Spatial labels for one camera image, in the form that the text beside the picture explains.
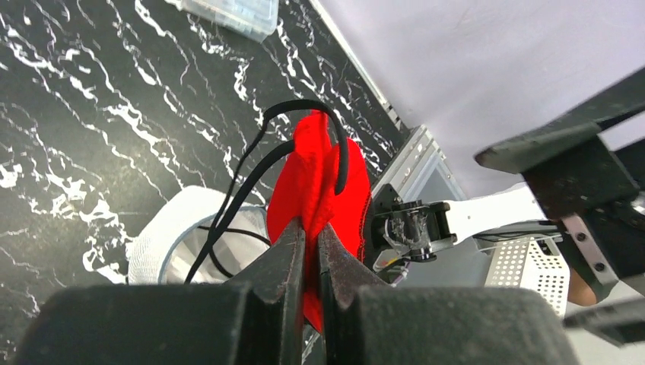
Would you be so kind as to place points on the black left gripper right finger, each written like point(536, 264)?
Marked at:
point(366, 321)

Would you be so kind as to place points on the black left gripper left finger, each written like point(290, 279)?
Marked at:
point(256, 317)

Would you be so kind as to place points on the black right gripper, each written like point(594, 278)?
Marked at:
point(596, 195)

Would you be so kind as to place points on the black bra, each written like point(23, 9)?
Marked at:
point(233, 200)

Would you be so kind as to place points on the bright red bra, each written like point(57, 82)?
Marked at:
point(306, 190)

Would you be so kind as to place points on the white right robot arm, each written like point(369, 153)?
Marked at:
point(527, 249)

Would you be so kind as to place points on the clear plastic parts box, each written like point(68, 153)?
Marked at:
point(254, 19)

